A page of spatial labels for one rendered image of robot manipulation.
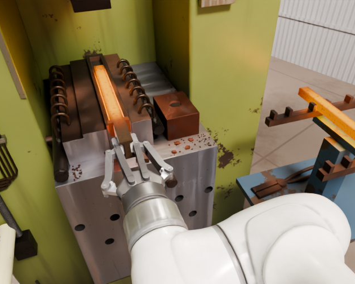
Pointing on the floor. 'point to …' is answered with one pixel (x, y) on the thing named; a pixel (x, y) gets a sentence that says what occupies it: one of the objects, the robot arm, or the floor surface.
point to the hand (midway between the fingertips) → (123, 137)
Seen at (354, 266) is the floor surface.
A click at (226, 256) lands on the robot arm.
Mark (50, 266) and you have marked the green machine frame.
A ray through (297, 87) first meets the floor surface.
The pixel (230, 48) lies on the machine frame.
